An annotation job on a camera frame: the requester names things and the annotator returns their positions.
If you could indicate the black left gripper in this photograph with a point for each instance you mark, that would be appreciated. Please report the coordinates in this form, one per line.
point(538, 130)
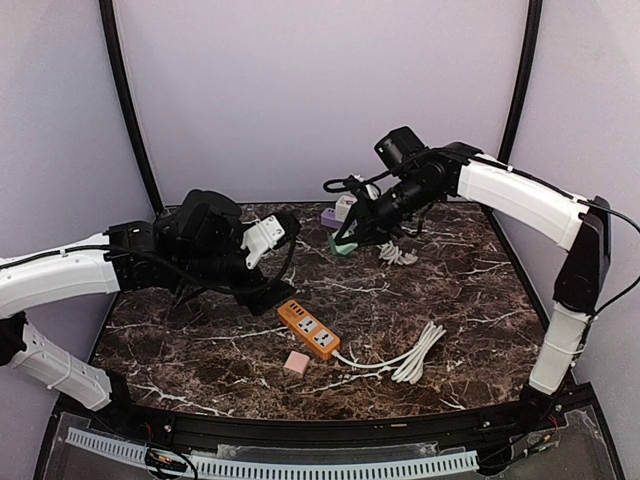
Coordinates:
point(247, 292)

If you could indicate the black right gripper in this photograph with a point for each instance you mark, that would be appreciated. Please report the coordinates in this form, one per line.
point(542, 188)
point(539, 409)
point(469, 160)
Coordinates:
point(369, 229)

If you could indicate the white cube power socket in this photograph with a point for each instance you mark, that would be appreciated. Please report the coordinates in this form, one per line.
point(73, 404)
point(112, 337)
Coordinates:
point(342, 207)

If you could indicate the purple power strip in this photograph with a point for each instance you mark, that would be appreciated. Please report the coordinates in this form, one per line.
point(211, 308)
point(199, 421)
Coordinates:
point(328, 219)

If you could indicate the green charger plug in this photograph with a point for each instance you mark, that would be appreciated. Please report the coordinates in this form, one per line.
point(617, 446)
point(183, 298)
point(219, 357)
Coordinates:
point(340, 250)

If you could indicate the orange power strip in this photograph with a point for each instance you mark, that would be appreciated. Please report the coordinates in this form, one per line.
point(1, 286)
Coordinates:
point(322, 341)

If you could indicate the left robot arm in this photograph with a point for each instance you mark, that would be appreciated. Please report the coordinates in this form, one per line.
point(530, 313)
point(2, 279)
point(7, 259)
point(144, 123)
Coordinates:
point(132, 257)

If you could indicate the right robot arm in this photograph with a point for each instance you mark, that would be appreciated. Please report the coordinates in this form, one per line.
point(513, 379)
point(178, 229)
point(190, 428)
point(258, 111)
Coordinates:
point(561, 239)

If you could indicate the pink charger plug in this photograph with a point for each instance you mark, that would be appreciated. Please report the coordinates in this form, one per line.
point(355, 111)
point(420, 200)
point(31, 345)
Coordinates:
point(296, 363)

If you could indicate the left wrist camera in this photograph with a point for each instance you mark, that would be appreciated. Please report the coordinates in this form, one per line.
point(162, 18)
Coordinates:
point(209, 221)

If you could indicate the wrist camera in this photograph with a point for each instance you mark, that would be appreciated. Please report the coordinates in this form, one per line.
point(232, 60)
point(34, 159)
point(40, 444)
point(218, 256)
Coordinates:
point(397, 145)
point(209, 221)

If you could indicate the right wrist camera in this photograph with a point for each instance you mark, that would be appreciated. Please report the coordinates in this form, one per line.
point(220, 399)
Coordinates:
point(397, 145)

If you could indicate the white slotted cable duct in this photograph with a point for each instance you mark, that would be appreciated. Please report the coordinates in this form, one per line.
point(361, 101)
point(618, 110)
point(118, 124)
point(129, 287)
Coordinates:
point(244, 462)

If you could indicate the black frame post left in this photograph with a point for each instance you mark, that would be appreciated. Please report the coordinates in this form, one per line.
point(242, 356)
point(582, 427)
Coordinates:
point(128, 110)

